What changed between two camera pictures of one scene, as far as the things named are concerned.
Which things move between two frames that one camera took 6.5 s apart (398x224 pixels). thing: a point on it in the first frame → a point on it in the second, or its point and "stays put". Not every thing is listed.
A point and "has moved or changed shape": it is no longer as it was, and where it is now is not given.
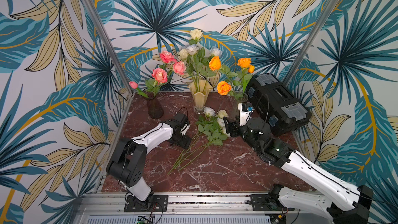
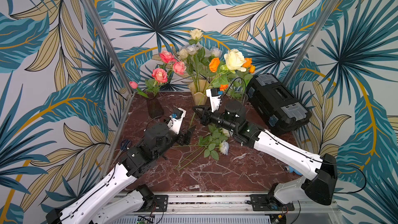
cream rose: (183, 54) stays put
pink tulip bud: (133, 84) stays put
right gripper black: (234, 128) → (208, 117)
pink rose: (167, 57) stays put
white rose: (215, 51) stays put
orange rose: (214, 64) has moved or changed shape
